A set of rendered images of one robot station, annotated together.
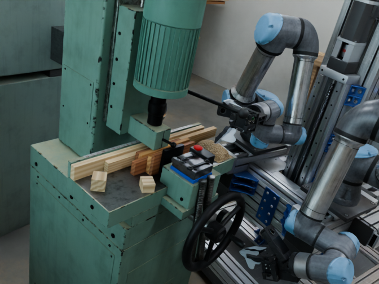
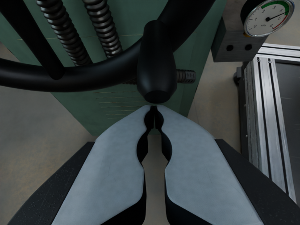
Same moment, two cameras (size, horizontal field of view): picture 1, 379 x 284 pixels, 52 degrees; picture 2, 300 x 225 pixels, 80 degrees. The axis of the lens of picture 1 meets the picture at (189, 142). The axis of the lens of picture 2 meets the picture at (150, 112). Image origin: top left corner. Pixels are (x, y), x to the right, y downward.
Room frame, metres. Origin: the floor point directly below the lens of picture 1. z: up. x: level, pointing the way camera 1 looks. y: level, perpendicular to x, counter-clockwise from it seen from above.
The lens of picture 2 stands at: (0.98, -0.30, 0.84)
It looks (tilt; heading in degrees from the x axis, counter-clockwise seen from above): 63 degrees down; 57
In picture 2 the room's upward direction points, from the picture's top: 5 degrees counter-clockwise
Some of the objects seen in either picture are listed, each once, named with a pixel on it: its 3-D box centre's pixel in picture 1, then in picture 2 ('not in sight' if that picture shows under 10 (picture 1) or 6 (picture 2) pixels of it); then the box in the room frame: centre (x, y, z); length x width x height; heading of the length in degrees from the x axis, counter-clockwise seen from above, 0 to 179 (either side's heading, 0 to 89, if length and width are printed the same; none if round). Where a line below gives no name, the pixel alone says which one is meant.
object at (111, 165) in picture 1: (167, 146); not in sight; (1.26, 0.07, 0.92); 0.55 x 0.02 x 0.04; 143
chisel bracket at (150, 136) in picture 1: (149, 132); not in sight; (1.20, 0.14, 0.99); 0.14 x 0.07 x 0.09; 53
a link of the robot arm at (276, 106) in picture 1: (268, 110); not in sight; (1.41, -0.27, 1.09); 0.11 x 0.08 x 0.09; 143
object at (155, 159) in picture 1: (172, 157); not in sight; (1.16, 0.04, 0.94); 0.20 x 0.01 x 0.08; 143
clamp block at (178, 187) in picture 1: (189, 181); not in sight; (1.07, -0.03, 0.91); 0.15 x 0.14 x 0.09; 143
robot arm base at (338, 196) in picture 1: (344, 185); not in sight; (1.37, -0.64, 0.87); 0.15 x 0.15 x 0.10
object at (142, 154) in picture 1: (164, 152); not in sight; (1.19, 0.08, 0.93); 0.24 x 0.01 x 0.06; 143
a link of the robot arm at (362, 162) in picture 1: (357, 160); not in sight; (1.36, -0.64, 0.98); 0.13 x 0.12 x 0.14; 57
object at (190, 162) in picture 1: (195, 162); not in sight; (1.08, -0.03, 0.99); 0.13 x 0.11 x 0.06; 143
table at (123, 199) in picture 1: (168, 179); not in sight; (1.12, 0.04, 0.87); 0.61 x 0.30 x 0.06; 143
